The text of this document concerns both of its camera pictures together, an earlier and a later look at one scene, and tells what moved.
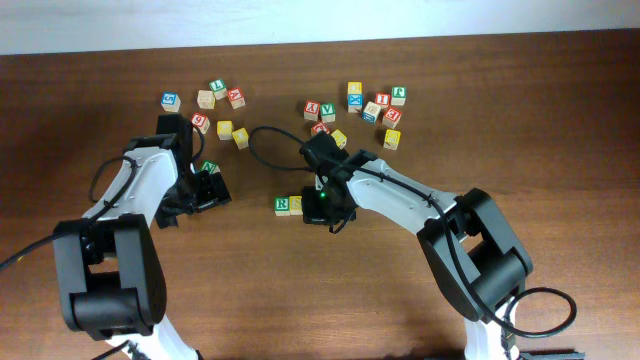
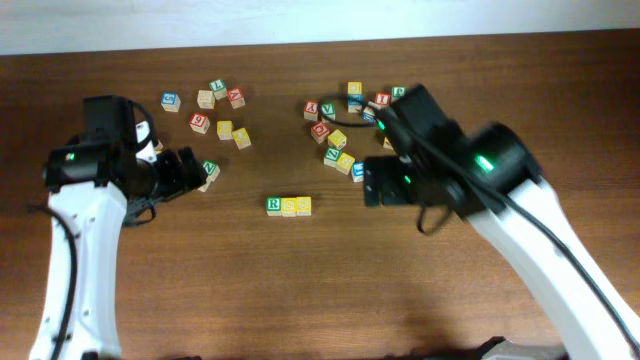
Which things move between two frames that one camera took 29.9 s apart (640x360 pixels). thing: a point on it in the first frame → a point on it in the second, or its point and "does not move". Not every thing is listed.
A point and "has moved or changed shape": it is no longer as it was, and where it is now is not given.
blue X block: [355, 103] does not move
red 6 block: [201, 121] does not move
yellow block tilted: [241, 138] does not move
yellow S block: [296, 205] has moved or changed shape
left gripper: [214, 192] → [182, 182]
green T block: [219, 88] does not move
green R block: [282, 206] has moved or changed shape
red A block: [236, 98] does not move
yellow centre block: [340, 138] does not move
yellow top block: [355, 87] does not move
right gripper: [312, 210] → [380, 171]
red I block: [382, 98] does not move
